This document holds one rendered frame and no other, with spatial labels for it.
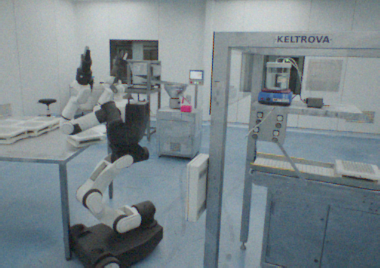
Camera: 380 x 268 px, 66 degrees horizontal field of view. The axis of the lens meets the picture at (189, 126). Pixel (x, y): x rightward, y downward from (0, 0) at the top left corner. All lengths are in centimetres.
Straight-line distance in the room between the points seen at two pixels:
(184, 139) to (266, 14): 375
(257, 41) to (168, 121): 336
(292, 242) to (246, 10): 563
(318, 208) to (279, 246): 39
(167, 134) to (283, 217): 272
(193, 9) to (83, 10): 287
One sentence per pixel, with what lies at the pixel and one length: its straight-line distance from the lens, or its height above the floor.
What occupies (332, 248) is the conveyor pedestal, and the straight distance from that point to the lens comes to 225.
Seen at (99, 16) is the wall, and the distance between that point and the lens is 814.
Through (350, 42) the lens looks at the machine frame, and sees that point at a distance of 118.
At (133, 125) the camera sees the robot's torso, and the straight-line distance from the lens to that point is 205.
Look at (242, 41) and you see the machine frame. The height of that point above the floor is 159.
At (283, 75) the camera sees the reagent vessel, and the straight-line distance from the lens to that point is 191.
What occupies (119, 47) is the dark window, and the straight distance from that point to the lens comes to 781.
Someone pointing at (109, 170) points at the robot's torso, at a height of 74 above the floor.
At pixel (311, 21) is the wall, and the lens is 708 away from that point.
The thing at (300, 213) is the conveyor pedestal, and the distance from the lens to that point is 214.
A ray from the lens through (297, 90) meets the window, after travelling 703.
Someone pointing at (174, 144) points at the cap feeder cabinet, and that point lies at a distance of 448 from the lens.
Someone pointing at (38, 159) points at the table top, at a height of 81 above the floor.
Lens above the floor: 150
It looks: 13 degrees down
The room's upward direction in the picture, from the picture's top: 2 degrees clockwise
